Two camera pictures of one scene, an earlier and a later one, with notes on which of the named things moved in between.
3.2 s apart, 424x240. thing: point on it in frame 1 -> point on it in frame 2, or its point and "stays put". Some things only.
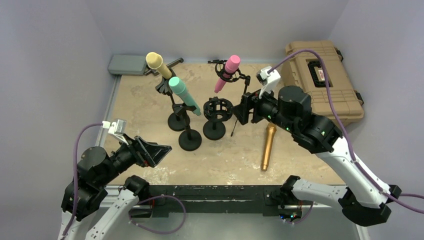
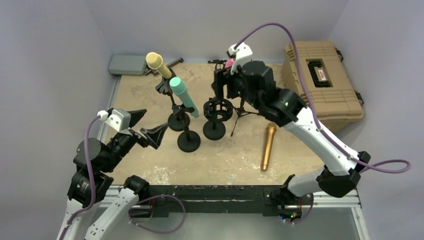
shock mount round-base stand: (216, 110) stays put
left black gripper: (146, 153) -> (154, 134)
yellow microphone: (154, 60) stays put
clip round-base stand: (189, 140) stays put
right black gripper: (242, 110) -> (224, 78)
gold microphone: (272, 128) stays put
